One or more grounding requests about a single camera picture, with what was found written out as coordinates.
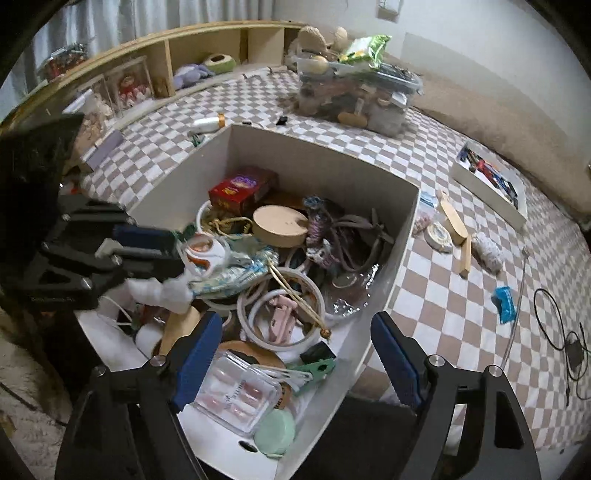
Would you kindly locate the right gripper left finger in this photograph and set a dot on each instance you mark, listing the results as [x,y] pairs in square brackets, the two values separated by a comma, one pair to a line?
[125,424]

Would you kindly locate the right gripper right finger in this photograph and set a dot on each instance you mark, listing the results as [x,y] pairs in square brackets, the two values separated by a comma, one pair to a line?
[469,424]

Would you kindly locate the white mesh bath puff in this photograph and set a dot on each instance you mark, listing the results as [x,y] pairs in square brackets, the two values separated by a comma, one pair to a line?
[488,252]

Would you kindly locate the plastic film roll orange end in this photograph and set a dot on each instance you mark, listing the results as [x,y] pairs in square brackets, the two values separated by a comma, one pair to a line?
[209,124]

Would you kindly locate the clear nail box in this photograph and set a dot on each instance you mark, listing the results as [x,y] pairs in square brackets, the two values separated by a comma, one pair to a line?
[235,394]

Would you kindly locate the blue packet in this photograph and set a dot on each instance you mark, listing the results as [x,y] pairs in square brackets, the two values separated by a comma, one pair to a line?
[503,299]

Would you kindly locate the orange white scissors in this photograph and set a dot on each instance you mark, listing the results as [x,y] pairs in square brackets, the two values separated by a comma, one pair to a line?
[204,255]

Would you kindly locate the mint round case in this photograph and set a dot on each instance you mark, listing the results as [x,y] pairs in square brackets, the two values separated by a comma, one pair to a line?
[276,433]

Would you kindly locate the wooden headboard shelf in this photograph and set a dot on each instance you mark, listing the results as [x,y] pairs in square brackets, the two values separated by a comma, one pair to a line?
[256,42]

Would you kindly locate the doll in display case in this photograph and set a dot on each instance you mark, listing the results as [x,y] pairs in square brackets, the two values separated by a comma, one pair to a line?
[129,85]

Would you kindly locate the metal telescopic back scratcher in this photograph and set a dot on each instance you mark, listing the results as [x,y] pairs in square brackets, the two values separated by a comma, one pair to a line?
[525,257]

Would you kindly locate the red card box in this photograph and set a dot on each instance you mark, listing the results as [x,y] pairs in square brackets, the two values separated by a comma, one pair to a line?
[242,191]

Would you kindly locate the white tape measure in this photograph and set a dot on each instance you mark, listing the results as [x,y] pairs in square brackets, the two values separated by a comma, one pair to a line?
[439,238]

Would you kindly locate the wooden brush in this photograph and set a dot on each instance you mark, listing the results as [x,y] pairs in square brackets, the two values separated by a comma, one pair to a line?
[453,222]

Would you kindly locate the white embroidery hoop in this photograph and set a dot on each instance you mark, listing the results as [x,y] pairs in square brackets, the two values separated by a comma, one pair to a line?
[282,311]

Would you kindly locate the round wooden box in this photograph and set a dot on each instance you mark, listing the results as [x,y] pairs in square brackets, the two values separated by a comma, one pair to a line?
[279,226]

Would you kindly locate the large white cardboard box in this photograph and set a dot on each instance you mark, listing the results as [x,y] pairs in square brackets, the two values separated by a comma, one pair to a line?
[300,246]

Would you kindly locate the green round plush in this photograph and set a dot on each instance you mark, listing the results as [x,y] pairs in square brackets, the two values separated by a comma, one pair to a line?
[219,63]

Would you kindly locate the flat white tray box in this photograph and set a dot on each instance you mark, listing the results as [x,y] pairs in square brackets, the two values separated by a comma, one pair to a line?
[481,172]

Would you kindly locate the beige duvet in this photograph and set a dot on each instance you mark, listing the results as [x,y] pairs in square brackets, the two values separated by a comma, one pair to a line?
[528,141]

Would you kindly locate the clear plastic storage bin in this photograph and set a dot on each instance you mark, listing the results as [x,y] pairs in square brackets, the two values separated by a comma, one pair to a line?
[355,95]

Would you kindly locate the green wet wipes pack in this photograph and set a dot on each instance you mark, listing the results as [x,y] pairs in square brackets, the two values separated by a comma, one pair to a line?
[366,52]

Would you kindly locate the black charger with cable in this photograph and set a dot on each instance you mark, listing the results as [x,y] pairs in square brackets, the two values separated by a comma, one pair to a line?
[573,346]

